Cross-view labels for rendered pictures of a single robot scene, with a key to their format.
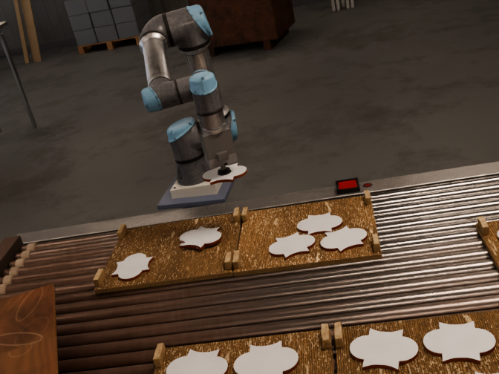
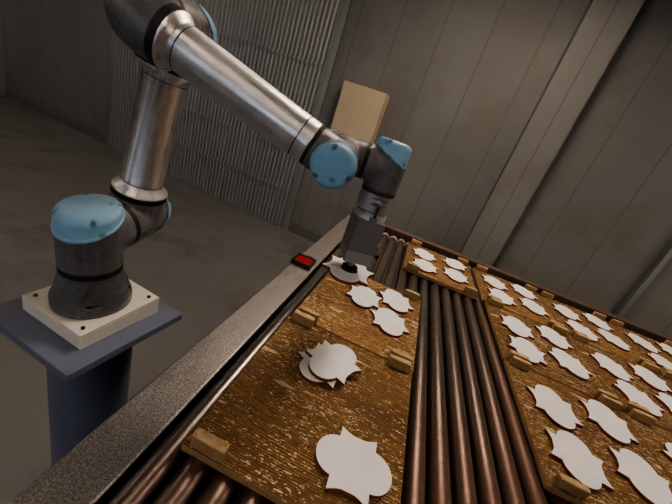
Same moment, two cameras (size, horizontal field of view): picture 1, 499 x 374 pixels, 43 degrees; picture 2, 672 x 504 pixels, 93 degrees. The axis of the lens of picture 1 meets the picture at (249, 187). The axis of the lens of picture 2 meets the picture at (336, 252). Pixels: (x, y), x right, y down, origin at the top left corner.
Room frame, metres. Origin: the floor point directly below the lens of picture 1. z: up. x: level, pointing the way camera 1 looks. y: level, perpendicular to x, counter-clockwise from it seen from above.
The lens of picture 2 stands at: (1.79, 0.76, 1.45)
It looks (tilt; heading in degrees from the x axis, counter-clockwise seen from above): 22 degrees down; 270
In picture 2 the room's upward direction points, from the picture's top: 19 degrees clockwise
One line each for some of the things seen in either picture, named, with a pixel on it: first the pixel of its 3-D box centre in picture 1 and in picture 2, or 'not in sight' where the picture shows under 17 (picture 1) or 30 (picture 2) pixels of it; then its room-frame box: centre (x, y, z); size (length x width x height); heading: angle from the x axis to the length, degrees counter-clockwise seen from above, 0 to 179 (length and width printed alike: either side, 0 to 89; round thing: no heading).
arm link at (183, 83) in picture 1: (197, 86); (340, 153); (1.84, 0.09, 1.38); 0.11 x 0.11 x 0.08; 2
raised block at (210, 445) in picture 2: (122, 231); (209, 444); (1.87, 0.44, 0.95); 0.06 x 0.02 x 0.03; 171
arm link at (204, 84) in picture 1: (205, 93); (385, 167); (1.74, 0.06, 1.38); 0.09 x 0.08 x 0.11; 2
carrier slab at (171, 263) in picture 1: (173, 250); (324, 401); (1.70, 0.27, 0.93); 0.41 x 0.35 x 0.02; 81
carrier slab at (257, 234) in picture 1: (306, 233); (365, 308); (1.63, -0.14, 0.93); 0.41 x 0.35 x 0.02; 80
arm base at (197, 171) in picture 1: (192, 165); (92, 279); (2.27, 0.20, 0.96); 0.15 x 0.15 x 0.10
